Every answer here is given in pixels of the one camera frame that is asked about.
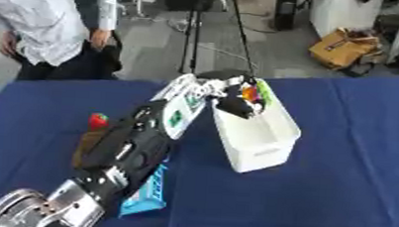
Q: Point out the black tripod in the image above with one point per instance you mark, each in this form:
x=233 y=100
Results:
x=198 y=29

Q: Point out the white cabinet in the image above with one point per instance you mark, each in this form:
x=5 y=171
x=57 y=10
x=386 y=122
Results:
x=345 y=13

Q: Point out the tan bag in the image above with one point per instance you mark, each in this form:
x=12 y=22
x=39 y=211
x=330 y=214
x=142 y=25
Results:
x=344 y=48

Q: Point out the green toy item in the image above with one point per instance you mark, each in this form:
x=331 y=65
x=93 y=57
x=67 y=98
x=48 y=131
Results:
x=264 y=91

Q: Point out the brown soft toy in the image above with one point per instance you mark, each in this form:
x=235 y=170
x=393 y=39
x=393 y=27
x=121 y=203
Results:
x=86 y=145

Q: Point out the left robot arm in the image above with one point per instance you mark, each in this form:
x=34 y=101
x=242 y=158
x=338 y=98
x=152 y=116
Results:
x=131 y=147

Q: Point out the person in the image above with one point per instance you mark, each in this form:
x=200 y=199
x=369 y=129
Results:
x=46 y=26

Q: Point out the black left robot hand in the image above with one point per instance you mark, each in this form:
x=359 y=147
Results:
x=236 y=104

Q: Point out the red toy strawberry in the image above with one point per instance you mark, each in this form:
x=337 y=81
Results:
x=98 y=120

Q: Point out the white plastic box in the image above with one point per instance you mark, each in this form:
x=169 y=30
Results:
x=259 y=135

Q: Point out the orange toy block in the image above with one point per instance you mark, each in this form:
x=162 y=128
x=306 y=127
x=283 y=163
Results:
x=249 y=92

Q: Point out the light blue printed packet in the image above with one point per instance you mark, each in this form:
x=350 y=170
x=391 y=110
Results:
x=149 y=192

